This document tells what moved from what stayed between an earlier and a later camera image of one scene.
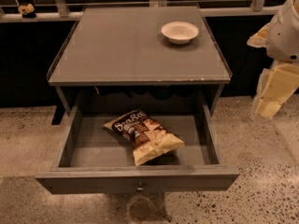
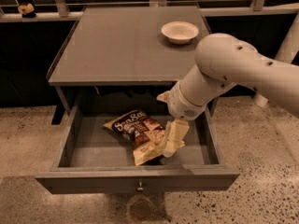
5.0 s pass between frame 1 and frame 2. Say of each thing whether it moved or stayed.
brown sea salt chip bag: stayed
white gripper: moved
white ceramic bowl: stayed
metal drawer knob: stayed
